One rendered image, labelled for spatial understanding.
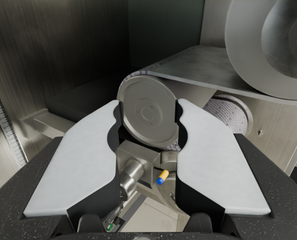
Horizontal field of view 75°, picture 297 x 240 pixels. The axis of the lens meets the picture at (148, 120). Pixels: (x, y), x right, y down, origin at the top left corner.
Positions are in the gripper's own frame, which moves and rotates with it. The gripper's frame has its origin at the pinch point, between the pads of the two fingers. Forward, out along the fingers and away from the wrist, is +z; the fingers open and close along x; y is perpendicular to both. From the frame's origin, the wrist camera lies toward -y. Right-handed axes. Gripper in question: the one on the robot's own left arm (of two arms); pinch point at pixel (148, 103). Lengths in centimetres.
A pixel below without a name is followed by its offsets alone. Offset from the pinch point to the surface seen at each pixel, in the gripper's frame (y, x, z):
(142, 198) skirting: 290, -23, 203
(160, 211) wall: 292, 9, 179
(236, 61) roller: 0.2, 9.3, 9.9
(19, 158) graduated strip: 23.1, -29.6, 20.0
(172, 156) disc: 15.4, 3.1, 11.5
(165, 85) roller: 4.1, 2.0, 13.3
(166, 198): 22.8, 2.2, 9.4
